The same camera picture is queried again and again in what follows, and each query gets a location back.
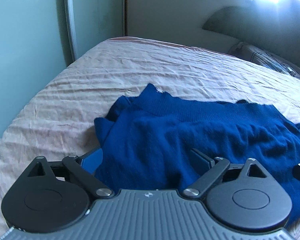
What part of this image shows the dark blue knit sweater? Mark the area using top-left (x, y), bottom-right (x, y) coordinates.
top-left (94, 84), bottom-right (300, 221)

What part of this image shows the dark curved headboard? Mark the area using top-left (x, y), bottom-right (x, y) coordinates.
top-left (203, 0), bottom-right (300, 67)

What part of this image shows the beige wrinkled bed sheet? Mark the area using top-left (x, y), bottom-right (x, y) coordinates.
top-left (0, 37), bottom-right (300, 237)

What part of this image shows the glass sliding wardrobe door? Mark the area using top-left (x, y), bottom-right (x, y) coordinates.
top-left (0, 0), bottom-right (125, 138)

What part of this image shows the patterned pillow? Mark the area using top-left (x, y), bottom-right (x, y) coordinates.
top-left (228, 42), bottom-right (300, 79)

